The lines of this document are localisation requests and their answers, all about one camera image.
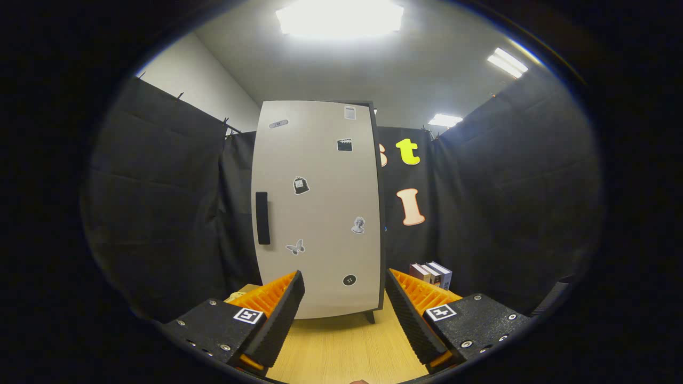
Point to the grey cabinet door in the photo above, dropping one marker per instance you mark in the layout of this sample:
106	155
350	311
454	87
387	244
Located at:
320	160

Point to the ceiling light panel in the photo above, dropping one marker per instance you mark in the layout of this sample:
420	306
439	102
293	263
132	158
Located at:
507	62
445	120

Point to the large ceiling light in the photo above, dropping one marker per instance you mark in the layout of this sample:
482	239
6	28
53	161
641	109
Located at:
339	18

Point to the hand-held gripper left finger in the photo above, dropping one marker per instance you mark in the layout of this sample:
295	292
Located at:
277	325

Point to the black backdrop cloth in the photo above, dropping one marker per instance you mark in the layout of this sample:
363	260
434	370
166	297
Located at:
160	202

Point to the white spine book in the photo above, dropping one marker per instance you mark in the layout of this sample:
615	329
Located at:
433	274

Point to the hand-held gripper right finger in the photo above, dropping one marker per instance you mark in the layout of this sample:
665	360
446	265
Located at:
411	320

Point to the grey cabinet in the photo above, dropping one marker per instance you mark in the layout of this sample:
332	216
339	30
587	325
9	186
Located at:
382	213

